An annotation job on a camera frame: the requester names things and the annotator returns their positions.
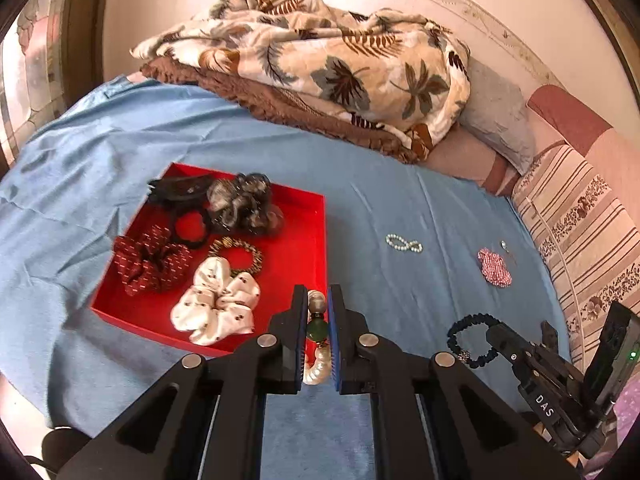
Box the pearl bracelet with green bead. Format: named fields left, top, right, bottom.
left=302, top=290, right=335, bottom=387

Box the dark blue beaded bracelet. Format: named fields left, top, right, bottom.
left=446, top=313, right=501, bottom=368

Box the black round object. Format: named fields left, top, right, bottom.
left=42, top=427, right=92, bottom=472

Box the brown quilted blanket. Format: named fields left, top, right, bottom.
left=140, top=56, right=421, bottom=165

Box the floral leaf quilt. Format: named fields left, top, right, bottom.
left=130, top=0, right=472, bottom=161

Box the red white checked scrunchie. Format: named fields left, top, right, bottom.
left=476, top=247, right=513, bottom=288

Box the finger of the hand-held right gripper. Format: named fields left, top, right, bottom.
left=485, top=322, right=540, bottom=387
left=540, top=320, right=558, bottom=356

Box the grey black mesh scrunchie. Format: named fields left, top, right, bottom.
left=205, top=172, right=285, bottom=238

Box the small pearl bracelet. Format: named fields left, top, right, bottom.
left=385, top=233, right=424, bottom=254

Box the wooden frame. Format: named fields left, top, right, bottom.
left=62, top=0, right=118, bottom=111

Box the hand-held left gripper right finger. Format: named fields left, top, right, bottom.
left=327, top=284, right=583, bottom=480

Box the striped floral pillow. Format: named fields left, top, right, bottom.
left=510, top=144, right=640, bottom=376

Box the leopard print scrunchie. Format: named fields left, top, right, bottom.
left=207, top=237, right=264, bottom=277

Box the black hair tie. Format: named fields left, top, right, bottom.
left=172, top=210, right=211, bottom=252

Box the red dotted scrunchie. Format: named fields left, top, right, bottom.
left=112, top=225, right=193, bottom=297

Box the red tray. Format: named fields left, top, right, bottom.
left=90, top=161, right=328, bottom=358

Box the black hair claw clip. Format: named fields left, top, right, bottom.
left=147, top=174, right=216, bottom=208

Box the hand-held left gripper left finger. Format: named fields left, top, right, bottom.
left=55, top=285, right=308, bottom=480

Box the grey blue pillow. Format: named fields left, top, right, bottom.
left=457, top=57, right=538, bottom=176

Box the white dotted scrunchie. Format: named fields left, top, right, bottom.
left=170, top=256, right=262, bottom=346

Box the purple patterned cloth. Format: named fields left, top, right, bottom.
left=582, top=385, right=640, bottom=478

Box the pink patterned bedsheet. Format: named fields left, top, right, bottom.
left=425, top=84, right=640, bottom=221

